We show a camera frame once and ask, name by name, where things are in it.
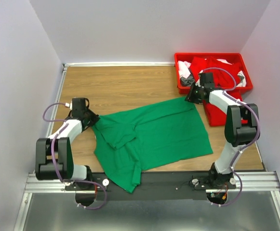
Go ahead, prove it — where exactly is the green t shirt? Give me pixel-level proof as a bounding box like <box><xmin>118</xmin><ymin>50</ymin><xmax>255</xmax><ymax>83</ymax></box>
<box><xmin>92</xmin><ymin>97</ymin><xmax>213</xmax><ymax>193</ymax></box>

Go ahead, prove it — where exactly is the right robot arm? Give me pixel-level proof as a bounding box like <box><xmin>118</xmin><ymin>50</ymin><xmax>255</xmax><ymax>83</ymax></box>
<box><xmin>185</xmin><ymin>72</ymin><xmax>260</xmax><ymax>188</ymax></box>

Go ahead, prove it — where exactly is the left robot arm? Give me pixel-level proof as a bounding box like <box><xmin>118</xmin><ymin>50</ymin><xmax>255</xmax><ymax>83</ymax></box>
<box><xmin>35</xmin><ymin>97</ymin><xmax>100</xmax><ymax>182</ymax></box>

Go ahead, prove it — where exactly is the grey t shirt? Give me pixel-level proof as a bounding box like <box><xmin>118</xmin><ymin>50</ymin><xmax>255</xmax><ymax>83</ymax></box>
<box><xmin>180</xmin><ymin>74</ymin><xmax>198</xmax><ymax>87</ymax></box>

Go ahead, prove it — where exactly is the folded red t shirt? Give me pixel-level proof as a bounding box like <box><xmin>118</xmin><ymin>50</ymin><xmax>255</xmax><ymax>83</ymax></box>
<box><xmin>203</xmin><ymin>90</ymin><xmax>242</xmax><ymax>127</ymax></box>

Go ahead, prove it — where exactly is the red t shirt in bin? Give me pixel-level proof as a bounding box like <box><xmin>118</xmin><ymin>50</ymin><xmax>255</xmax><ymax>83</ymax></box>
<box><xmin>189</xmin><ymin>56</ymin><xmax>246</xmax><ymax>89</ymax></box>

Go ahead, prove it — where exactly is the white pink t shirt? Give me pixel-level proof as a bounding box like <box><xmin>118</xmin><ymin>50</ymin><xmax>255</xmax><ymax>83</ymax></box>
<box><xmin>177</xmin><ymin>61</ymin><xmax>191</xmax><ymax>78</ymax></box>

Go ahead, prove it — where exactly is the red plastic bin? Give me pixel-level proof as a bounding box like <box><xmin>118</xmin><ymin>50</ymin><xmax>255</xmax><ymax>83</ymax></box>
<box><xmin>174</xmin><ymin>52</ymin><xmax>253</xmax><ymax>95</ymax></box>

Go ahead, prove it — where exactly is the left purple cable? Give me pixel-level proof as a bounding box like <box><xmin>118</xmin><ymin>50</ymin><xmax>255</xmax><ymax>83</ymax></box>
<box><xmin>42</xmin><ymin>102</ymin><xmax>108</xmax><ymax>210</ymax></box>

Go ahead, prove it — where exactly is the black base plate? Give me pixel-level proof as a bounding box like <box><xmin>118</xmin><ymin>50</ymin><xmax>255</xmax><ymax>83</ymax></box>
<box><xmin>65</xmin><ymin>170</ymin><xmax>238</xmax><ymax>205</ymax></box>

